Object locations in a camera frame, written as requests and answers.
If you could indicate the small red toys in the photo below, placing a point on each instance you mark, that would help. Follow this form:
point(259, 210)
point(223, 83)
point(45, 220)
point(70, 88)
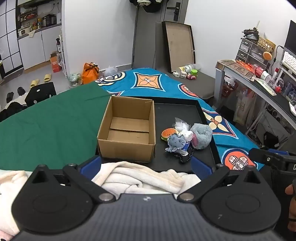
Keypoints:
point(192, 77)

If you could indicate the yellow slipper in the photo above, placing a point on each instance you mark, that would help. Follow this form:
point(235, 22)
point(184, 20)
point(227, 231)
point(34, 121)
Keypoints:
point(34, 83)
point(47, 77)

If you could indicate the black door lock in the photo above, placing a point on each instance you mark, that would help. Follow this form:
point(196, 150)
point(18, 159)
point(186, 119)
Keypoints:
point(174, 9)

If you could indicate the grey fluffy plush toy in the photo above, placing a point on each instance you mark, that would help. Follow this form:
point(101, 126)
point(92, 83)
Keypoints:
point(202, 135)

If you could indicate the orange bag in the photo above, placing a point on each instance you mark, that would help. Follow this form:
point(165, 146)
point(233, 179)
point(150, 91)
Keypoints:
point(90, 73)

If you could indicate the grey desk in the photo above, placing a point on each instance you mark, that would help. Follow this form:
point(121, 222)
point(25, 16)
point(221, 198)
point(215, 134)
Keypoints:
point(266, 92)

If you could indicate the white fleece blanket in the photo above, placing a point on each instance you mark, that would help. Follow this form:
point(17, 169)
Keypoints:
point(134, 176)

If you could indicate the red label bottle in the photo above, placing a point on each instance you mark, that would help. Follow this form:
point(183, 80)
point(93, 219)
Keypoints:
point(263, 74)

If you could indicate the black and white clothes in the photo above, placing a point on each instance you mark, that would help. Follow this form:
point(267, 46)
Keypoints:
point(11, 109)

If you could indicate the white tissue wad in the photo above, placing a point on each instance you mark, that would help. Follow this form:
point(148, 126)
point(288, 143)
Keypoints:
point(186, 135)

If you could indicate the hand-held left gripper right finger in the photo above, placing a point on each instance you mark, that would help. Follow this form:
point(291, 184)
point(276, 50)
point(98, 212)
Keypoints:
point(200, 168)

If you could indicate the orange round toy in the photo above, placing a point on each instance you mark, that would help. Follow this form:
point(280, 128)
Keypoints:
point(267, 55)

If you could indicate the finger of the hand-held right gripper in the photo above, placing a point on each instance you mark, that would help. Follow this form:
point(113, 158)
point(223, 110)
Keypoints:
point(261, 155)

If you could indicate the white plastic bottle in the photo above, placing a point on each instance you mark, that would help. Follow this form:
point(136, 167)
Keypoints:
point(190, 68)

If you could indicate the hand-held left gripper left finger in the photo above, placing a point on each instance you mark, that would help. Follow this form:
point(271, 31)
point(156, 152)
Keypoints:
point(90, 166)

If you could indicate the green capped jar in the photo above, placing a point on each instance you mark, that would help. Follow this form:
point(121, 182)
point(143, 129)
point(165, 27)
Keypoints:
point(194, 71)

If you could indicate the wooden framed board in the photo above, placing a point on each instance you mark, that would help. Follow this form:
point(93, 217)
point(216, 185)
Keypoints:
point(179, 46)

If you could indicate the white plastic bag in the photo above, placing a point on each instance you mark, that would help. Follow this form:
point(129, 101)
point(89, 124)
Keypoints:
point(110, 71)

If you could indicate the beige tote bag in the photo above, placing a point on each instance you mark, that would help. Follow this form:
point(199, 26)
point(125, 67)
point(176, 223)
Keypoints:
point(244, 106)

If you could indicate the hanging dark clothes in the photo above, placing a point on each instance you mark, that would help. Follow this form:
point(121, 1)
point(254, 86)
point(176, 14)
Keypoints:
point(148, 4)

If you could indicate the small white toy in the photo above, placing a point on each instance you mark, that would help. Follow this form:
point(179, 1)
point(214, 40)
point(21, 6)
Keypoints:
point(176, 74)

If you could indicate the white keyboard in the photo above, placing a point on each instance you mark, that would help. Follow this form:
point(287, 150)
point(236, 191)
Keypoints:
point(289, 60)

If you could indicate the woven basket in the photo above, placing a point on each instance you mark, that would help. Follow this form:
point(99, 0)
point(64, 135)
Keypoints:
point(266, 44)

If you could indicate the blue patterned blanket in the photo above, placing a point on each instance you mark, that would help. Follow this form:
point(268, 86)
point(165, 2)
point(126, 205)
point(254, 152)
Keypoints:
point(148, 81)

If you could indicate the black monitor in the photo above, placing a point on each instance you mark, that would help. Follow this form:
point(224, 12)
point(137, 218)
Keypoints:
point(291, 39)

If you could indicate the shelf with kitchen items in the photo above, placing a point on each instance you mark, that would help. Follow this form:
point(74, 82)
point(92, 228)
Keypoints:
point(37, 19)

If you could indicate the black tray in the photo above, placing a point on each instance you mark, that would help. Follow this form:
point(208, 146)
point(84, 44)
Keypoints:
point(171, 115)

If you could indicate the orange cardboard box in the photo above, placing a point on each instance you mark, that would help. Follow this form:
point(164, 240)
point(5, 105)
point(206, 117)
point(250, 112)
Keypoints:
point(55, 63)

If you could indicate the brown cardboard box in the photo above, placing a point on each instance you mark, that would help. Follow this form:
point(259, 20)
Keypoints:
point(126, 148)

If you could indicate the person's right hand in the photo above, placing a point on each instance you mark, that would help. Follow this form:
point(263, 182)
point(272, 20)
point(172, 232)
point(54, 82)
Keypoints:
point(292, 208)

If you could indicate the black dotted case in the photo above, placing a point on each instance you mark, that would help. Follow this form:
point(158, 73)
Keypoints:
point(40, 92)

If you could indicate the black shoe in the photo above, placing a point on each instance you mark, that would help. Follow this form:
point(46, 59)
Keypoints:
point(20, 90)
point(9, 96)

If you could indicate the green clear plastic bag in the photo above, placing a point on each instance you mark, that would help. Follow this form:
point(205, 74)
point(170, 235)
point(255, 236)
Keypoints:
point(74, 80)

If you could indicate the black grid partition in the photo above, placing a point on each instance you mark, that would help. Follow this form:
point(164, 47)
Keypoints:
point(9, 39)

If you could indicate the grey door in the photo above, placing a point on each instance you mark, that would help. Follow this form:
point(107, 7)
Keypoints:
point(148, 34)

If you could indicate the green blanket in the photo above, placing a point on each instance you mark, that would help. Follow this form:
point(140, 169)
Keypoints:
point(57, 125)

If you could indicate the clear drawer organizer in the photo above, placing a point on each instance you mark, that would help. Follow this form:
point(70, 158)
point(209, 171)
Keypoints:
point(252, 51)

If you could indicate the white narrow rack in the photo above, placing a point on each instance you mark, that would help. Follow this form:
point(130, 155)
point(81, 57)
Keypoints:
point(62, 55)

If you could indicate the white cabinet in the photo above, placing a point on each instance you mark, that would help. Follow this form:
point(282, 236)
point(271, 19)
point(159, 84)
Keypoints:
point(34, 48)

